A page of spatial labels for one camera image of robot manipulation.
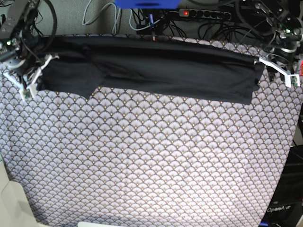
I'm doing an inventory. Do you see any orange and blue table clamp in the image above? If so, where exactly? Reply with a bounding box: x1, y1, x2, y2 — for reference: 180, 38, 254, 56
149, 14, 158, 42

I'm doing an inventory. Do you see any blue plastic mount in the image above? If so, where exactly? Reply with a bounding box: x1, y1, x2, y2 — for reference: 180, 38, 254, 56
115, 0, 180, 9

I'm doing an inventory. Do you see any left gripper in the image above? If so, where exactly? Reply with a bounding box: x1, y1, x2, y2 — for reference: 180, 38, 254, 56
258, 46, 301, 87

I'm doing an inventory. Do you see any patterned fan-print tablecloth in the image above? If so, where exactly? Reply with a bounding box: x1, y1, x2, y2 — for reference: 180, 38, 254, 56
0, 33, 303, 227

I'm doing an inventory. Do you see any blue right edge clamp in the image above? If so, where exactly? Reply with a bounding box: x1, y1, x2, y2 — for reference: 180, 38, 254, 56
295, 27, 303, 77

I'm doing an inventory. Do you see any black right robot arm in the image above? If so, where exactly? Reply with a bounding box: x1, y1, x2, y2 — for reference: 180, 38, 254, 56
0, 0, 59, 101

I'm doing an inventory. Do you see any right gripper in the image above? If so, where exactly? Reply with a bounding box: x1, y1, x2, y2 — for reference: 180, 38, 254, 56
2, 52, 59, 101

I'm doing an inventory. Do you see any beige bin corner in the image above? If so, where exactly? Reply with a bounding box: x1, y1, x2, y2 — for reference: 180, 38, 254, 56
0, 161, 38, 227

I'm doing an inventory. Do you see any white power strip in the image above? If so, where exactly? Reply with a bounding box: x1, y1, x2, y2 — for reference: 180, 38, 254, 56
178, 9, 232, 21

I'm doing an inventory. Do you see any black OpenArm box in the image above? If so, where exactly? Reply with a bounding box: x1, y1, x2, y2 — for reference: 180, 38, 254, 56
260, 145, 303, 227

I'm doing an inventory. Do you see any black T-shirt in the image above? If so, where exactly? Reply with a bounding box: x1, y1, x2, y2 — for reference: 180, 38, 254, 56
38, 36, 264, 105

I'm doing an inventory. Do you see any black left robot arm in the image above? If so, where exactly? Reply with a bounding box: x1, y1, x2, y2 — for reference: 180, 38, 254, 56
234, 0, 303, 88

